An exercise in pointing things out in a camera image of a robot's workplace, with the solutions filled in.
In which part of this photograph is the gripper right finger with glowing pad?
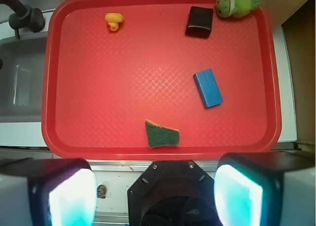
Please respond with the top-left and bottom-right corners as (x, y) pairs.
(214, 152), (316, 226)

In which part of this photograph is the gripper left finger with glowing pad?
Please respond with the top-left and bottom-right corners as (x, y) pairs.
(0, 158), (97, 226)

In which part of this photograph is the yellow rubber duck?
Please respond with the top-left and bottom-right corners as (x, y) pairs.
(105, 13), (124, 32)

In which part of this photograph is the small brown debris clump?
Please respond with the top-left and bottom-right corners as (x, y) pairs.
(97, 184), (107, 199)

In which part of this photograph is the grey sink basin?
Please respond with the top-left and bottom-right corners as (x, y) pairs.
(0, 32), (47, 123)

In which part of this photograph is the blue rectangular block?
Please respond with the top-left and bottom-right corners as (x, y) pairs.
(193, 69), (223, 108)

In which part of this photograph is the green and orange sponge piece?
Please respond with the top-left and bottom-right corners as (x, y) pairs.
(145, 120), (180, 148)

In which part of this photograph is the black sink faucet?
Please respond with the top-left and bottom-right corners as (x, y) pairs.
(0, 0), (45, 39)

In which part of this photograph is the black rectangular block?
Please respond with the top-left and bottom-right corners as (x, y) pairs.
(185, 6), (214, 39)

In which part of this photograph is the green plush frog toy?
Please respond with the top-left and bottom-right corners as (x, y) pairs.
(215, 0), (261, 18)

